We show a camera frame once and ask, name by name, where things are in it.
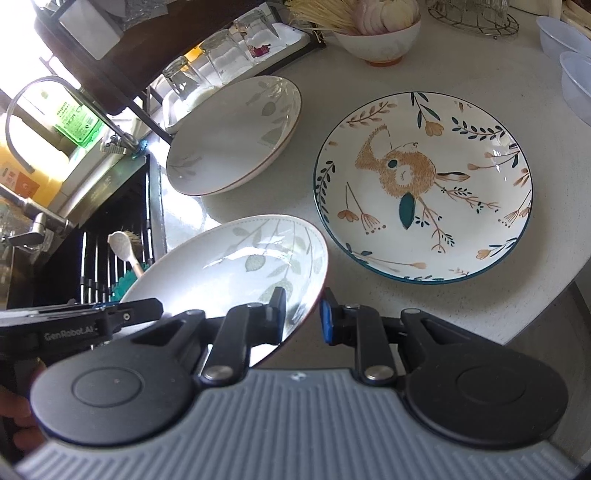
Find clear drinking glass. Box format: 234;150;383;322
162;56;201;100
200;29;253;84
235;8;281;59

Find sliced onion pieces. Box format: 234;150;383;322
353;0;420;36

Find clear drinking glass left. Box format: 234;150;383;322
162;56;201;100

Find clear drinking glass right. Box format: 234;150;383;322
235;8;281;59

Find wire glass rack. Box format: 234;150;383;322
426;0;520;38

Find white plastic bowl far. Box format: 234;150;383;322
536;16;591;62

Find chrome kitchen faucet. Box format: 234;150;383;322
5;75;139;174

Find white drying tray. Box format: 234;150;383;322
161;22;311;134

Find clear drinking glass middle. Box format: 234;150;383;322
200;29;253;84

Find person's right hand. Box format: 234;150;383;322
1;387;46;453

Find ceramic bowl with food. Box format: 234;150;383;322
335;19;421;67

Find dark wooden shelf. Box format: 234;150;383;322
34;0;259;115

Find white leaf plate brown rim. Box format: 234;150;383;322
166;75;303;196

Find pale dried noodles bundle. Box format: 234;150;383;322
284;0;359;34

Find white plastic bowl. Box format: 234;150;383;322
536;16;591;62
559;52;591;125

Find white leaf pattern plate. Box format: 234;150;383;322
123;214;329;341

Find white dish brush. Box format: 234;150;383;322
107;231;143;278

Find white plastic bowl near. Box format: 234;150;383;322
559;52;591;125

